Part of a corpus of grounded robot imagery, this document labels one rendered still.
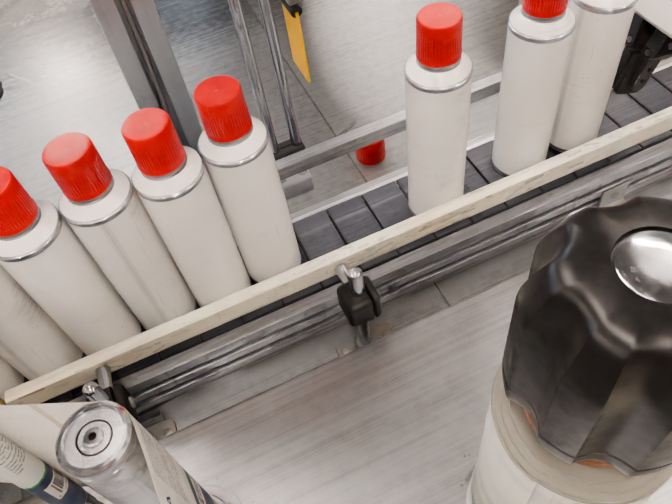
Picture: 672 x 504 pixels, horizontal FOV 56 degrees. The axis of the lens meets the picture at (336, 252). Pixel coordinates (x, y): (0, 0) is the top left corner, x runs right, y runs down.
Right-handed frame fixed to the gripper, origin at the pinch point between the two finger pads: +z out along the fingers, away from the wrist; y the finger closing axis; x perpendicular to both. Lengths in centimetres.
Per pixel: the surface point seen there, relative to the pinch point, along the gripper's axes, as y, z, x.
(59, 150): 0, 3, -50
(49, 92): -46, 29, -48
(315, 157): -3.4, 9.1, -29.7
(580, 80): 1.0, 0.0, -7.6
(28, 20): -228, 115, -40
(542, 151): 2.3, 6.6, -9.2
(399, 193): -2.3, 14.0, -20.0
